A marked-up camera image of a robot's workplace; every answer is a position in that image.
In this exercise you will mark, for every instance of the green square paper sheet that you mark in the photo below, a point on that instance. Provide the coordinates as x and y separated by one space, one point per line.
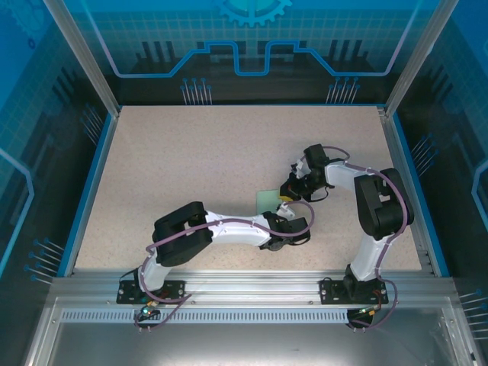
267 200

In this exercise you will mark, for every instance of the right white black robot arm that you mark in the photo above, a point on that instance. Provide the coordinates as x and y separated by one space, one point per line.
381 213

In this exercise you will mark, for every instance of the sheet metal tray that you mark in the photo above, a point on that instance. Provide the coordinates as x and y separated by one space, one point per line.
244 343

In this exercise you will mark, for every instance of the right LED connector board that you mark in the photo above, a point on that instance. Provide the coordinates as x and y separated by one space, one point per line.
371 310

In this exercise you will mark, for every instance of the led connector board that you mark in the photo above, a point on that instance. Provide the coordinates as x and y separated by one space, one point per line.
371 310
146 312

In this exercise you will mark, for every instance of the left LED connector board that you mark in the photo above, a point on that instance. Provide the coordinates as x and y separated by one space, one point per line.
146 312

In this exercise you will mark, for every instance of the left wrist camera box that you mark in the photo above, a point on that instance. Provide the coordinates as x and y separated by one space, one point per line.
284 209

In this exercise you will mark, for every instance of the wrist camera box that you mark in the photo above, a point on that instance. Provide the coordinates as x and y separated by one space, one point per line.
284 209
301 165

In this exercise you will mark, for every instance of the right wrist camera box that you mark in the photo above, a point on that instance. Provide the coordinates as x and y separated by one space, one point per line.
301 165

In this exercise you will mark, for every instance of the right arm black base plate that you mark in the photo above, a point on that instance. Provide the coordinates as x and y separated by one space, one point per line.
331 291

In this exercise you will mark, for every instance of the aluminium mounting rail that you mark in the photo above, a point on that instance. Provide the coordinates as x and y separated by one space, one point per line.
248 284

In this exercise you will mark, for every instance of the aluminium side rail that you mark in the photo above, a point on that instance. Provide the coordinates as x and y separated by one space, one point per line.
398 160

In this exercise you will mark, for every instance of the right aluminium frame post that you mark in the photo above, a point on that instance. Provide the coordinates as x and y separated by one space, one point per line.
419 57

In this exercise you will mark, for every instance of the aluminium frame post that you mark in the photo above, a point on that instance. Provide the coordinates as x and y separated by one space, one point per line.
84 57
419 57

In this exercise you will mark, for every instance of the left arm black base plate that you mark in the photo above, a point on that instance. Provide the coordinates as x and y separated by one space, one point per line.
126 293

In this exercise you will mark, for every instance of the left aluminium frame post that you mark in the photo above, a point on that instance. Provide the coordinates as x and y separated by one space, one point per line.
84 57

